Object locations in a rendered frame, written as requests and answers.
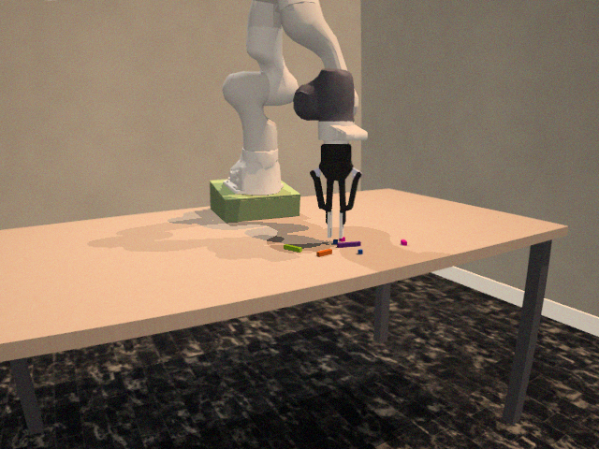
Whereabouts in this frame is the purple rod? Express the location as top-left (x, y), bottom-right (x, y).
top-left (337, 241), bottom-right (361, 248)

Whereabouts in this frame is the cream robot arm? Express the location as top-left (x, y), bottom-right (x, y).
top-left (222, 0), bottom-right (368, 196)

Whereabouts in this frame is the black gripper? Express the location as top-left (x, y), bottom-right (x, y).
top-left (310, 143), bottom-right (362, 239)

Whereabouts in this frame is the lime green rod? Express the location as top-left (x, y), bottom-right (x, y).
top-left (284, 244), bottom-right (302, 253)

